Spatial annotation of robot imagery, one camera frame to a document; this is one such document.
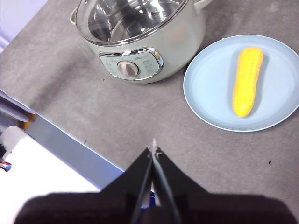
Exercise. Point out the small chrome metal part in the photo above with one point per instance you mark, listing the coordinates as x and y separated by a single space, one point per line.
5 166

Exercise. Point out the grey metal frame bar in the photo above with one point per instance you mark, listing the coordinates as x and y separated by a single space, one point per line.
14 105

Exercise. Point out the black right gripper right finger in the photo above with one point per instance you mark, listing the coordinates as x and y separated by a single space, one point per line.
177 179

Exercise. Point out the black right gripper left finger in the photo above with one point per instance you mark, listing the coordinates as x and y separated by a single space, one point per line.
130 177

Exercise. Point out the blue-grey table side panel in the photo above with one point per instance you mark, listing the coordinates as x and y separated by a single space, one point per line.
70 149

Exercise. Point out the yellow corn cob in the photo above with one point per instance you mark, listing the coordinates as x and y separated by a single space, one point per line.
246 81

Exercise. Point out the blue round plate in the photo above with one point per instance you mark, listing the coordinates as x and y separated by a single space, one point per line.
210 93

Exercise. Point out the pale green electric steamer pot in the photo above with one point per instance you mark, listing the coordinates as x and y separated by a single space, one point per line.
182 53

